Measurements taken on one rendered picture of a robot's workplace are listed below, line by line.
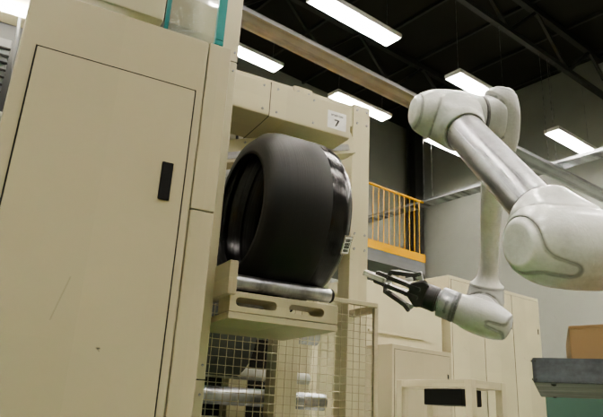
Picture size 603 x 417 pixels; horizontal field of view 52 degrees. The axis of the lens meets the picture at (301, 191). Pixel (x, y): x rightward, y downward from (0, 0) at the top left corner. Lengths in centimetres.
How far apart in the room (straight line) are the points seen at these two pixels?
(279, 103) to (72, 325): 158
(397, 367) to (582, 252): 513
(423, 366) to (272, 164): 485
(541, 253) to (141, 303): 72
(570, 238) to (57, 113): 94
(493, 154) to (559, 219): 33
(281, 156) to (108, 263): 90
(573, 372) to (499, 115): 85
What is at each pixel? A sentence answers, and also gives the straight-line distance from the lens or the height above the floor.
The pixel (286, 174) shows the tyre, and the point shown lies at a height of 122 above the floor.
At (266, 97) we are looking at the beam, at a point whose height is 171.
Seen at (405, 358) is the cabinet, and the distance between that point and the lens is 635.
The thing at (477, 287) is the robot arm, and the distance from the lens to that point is 197.
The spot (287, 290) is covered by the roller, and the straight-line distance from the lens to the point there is 189.
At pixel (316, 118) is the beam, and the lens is 254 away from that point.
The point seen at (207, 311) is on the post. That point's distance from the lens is 186.
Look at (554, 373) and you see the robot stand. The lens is 113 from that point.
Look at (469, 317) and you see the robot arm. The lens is 183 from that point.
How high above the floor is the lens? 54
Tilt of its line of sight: 20 degrees up
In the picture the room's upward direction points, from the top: 3 degrees clockwise
